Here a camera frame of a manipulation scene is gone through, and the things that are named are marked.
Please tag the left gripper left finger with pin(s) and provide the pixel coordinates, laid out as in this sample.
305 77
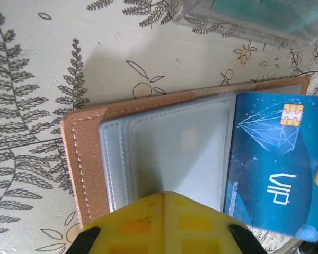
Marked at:
127 230

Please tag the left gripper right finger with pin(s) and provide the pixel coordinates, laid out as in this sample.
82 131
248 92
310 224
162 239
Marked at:
201 230

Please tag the blue VIP credit card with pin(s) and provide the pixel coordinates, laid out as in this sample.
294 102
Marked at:
267 164

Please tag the tan leather card holder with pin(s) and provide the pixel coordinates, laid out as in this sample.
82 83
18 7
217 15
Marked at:
90 164

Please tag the teal credit card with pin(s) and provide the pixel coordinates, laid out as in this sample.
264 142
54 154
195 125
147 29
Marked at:
267 13

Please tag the clear acrylic card stand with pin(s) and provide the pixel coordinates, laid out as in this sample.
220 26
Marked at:
254 31

